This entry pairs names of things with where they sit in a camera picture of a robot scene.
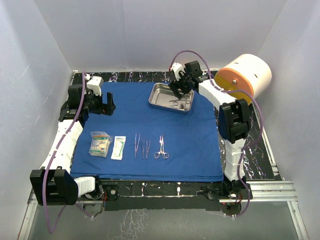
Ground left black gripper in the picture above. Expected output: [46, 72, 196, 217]
[83, 88, 115, 116]

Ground metal instrument tray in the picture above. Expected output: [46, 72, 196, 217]
[148, 83, 195, 114]

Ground steel surgical scissors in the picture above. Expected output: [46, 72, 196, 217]
[169, 98, 191, 109]

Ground glove packet teal orange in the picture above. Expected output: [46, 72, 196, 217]
[89, 132, 111, 156]

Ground green packaged surgical supplies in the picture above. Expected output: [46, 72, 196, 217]
[88, 131, 114, 158]

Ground white suture packet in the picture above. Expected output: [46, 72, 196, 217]
[111, 136, 126, 161]

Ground blue surgical drape cloth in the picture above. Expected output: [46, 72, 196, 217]
[70, 82, 223, 182]

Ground steel forceps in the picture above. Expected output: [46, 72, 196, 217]
[146, 140, 151, 159]
[141, 138, 145, 159]
[134, 133, 141, 158]

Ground steel hemostat clamp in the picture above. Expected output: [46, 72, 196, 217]
[154, 134, 170, 159]

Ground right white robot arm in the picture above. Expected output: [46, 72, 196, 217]
[168, 61, 250, 199]

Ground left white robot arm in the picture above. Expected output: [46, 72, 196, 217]
[30, 83, 116, 206]

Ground white cylindrical drawer container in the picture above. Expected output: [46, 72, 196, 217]
[214, 53, 272, 98]

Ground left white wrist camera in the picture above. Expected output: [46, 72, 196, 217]
[86, 76, 104, 97]

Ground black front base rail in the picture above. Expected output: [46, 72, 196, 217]
[74, 181, 251, 212]

